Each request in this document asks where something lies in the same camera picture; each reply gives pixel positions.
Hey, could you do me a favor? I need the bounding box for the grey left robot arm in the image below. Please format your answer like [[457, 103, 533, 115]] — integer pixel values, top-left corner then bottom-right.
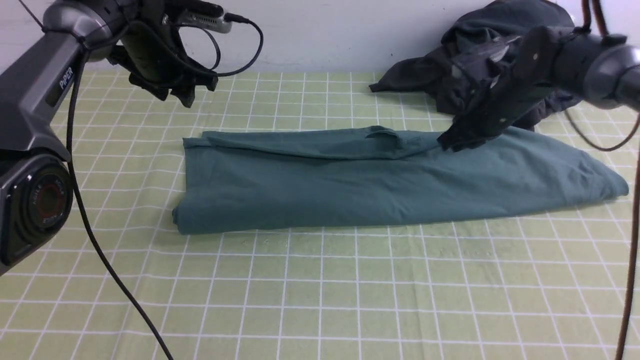
[[0, 0, 265, 274]]

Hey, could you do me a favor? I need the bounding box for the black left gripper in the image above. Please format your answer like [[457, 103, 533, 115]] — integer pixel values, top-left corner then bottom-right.
[[107, 0, 219, 109]]

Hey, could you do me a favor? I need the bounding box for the green checked tablecloth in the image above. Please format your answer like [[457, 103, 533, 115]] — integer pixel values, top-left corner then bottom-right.
[[0, 71, 640, 360]]

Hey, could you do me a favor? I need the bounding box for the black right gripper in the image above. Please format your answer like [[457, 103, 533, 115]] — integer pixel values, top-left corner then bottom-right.
[[438, 26, 576, 152]]

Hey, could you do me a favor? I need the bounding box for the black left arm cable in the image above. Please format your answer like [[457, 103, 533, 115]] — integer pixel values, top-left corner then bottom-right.
[[65, 10, 264, 360]]

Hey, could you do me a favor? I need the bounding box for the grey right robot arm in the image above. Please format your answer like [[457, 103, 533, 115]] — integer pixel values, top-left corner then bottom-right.
[[438, 26, 639, 152]]

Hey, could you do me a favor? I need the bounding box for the dark grey crumpled garment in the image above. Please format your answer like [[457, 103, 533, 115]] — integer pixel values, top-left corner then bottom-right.
[[369, 42, 511, 116]]

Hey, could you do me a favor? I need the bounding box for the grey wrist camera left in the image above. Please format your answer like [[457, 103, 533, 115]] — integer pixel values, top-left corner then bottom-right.
[[164, 0, 233, 34]]

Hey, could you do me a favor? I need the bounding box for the green long-sleeved shirt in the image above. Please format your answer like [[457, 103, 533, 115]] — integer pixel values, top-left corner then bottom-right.
[[172, 125, 629, 235]]

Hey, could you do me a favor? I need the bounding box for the dark teal crumpled garment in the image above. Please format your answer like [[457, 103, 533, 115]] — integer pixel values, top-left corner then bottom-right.
[[428, 0, 575, 116]]

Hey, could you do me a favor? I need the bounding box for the brown right arm cable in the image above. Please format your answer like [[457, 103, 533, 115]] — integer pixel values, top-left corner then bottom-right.
[[564, 0, 640, 360]]

